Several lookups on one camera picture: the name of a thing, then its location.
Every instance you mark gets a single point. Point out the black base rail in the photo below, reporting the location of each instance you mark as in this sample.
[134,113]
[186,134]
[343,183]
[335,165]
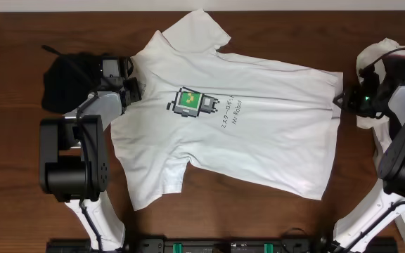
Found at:
[156,245]

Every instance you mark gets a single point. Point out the folded black cloth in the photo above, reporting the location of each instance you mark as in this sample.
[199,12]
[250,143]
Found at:
[69,80]

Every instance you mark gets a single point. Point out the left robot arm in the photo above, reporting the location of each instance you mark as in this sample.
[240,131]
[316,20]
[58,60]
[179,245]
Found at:
[74,166]

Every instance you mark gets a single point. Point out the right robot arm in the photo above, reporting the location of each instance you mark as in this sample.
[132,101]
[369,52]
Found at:
[386,201]

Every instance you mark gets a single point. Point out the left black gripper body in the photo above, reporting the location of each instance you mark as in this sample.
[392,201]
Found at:
[133,91]

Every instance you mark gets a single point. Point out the white robot print t-shirt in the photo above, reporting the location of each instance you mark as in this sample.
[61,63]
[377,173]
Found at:
[257,120]

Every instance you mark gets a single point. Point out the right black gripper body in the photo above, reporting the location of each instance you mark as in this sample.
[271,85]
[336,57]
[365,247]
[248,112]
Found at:
[363,104]

